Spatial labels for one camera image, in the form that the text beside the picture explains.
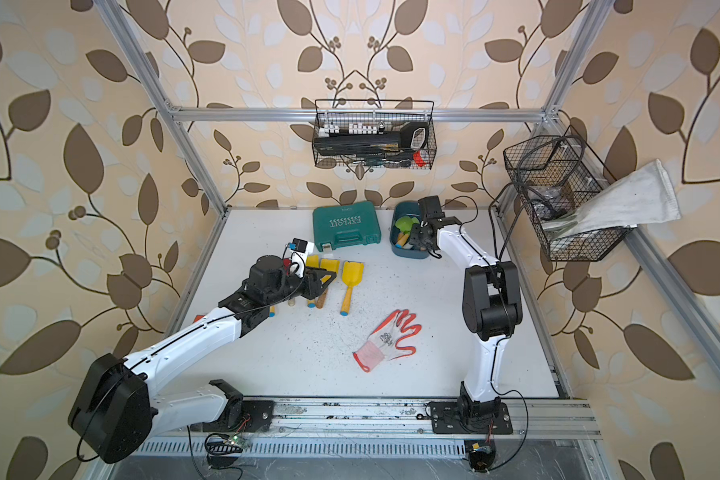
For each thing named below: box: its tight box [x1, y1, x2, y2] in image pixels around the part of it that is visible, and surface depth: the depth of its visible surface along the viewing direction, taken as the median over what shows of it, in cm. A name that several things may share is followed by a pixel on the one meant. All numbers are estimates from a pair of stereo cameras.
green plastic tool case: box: [312, 201, 382, 252], surface depth 111 cm
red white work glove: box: [352, 309, 422, 373], surface depth 88 cm
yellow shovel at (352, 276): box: [340, 260, 365, 316], surface depth 104 cm
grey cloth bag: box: [542, 158, 681, 237], surface depth 59 cm
